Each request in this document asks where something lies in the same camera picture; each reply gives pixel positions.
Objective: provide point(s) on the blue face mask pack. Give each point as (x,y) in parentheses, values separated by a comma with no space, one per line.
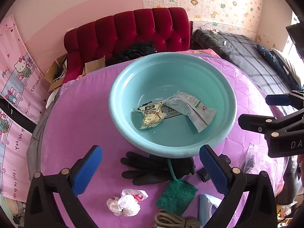
(209,206)

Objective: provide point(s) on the purple quilted blanket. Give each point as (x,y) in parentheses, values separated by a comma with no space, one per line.
(90,123)

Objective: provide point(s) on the dark hanging cloth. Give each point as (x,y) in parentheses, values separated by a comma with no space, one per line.
(16,116)

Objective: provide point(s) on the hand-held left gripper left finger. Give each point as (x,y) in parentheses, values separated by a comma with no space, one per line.
(87,171)

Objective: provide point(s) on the grey plaid blanket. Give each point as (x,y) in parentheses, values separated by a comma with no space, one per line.
(249,59)

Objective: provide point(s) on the teal plastic basin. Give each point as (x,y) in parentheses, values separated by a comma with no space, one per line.
(185,76)

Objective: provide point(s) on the red tufted sofa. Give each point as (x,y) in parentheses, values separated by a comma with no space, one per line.
(142,28)

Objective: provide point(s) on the clear plastic bag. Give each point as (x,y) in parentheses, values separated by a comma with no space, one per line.
(251,158)

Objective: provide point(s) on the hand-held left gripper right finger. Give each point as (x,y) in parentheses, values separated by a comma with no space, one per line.
(213,171)

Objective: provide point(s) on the blue star pillow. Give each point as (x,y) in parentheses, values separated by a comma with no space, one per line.
(273,57)

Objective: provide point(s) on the white plastic bag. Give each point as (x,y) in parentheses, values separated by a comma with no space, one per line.
(128,203)

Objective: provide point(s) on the green scouring pad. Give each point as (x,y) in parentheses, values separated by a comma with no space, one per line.
(175,194)

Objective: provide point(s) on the black gloves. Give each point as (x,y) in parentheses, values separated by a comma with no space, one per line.
(147,168)

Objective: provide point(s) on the pink cartoon curtain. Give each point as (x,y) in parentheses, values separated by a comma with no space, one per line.
(21,71)
(11,152)

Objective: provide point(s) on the cardboard box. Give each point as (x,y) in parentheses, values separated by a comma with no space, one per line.
(53,76)

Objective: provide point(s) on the black printed sleeve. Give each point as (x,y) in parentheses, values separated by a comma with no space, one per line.
(203,173)

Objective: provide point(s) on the cardboard piece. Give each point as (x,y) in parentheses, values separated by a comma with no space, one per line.
(95,65)

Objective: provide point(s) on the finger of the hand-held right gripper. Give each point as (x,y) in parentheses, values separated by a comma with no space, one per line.
(277,99)
(256,122)

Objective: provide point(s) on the grey sheet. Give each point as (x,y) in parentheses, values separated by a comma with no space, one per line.
(38,142)

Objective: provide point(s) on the white pillow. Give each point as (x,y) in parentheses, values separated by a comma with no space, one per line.
(287,61)

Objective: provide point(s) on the black cloth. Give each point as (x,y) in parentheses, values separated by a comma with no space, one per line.
(133,52)

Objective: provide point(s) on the white green-label packet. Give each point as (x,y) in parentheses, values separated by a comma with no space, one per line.
(187,109)

